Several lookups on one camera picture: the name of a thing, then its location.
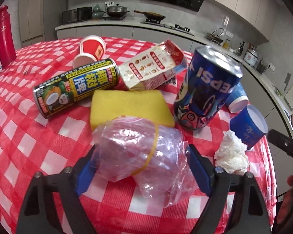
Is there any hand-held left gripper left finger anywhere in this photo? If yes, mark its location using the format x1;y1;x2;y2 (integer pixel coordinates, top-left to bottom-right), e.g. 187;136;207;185
16;144;99;234

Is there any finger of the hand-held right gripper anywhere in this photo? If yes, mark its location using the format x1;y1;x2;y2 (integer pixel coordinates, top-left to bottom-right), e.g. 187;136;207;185
268;129;293;162

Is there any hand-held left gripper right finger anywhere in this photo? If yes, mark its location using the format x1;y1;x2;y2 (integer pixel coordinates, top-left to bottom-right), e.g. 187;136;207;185
186;143;271;234

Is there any blue soda can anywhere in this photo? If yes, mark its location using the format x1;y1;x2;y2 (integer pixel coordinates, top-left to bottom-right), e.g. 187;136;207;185
173;46;243;130

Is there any black coconut juice can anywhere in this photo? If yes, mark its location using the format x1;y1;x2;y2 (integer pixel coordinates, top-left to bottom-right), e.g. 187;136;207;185
33;58;119;120

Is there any red paper cup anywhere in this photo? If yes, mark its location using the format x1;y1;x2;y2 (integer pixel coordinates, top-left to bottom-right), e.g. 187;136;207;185
79;35;107;61
72;53;96;71

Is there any crumpled white tissue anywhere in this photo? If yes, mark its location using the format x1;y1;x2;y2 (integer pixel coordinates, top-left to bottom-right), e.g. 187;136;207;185
214;130;249;175

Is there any blue paper cup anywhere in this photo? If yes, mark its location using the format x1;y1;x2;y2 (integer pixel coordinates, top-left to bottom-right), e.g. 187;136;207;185
225;82;249;114
230;105;269;151

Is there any red checkered tablecloth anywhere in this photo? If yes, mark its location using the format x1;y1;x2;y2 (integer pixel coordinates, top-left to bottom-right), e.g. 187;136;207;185
0;37;277;234

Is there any black utensil holder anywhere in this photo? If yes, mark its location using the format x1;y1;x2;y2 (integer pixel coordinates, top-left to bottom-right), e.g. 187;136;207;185
256;57;268;74

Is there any yellow sponge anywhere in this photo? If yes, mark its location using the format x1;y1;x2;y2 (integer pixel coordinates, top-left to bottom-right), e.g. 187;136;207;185
90;89;176;131

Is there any white rice cooker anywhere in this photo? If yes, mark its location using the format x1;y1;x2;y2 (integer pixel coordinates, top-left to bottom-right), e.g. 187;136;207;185
243;49;259;67

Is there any dark glass bottle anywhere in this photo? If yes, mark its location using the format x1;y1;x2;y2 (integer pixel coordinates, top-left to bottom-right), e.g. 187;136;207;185
236;41;246;56

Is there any chrome kitchen faucet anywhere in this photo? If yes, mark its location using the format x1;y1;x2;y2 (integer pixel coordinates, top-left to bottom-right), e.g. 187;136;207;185
211;28;225;38

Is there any gas stove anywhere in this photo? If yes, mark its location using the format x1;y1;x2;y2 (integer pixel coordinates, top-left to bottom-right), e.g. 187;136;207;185
140;19;195;33

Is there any black frying pan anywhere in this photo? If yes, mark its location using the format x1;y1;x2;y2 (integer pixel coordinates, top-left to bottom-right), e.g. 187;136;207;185
133;10;166;22

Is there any red thermos bottle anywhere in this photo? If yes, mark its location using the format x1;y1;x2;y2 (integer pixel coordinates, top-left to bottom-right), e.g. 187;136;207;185
0;5;17;68

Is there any black microwave oven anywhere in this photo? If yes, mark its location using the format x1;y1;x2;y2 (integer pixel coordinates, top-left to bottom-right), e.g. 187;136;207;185
62;7;92;24

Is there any teal ceramic jar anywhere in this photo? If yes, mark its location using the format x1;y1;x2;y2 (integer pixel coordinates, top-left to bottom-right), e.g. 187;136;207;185
91;4;102;20

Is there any grey wok with lid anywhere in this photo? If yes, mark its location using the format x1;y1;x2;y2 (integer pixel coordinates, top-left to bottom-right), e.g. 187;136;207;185
106;3;130;19

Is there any tall beige cabinet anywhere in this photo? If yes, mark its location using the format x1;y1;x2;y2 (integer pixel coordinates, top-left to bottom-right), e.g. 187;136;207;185
18;0;46;43

